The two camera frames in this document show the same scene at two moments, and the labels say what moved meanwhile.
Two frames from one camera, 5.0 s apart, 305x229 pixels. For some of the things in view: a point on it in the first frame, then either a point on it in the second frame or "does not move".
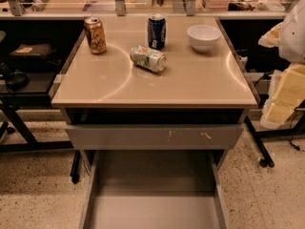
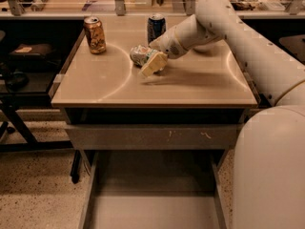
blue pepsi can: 156,31 does not move
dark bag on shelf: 34,57 does not move
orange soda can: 95,34 does not move
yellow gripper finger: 272,38 -> 171,42
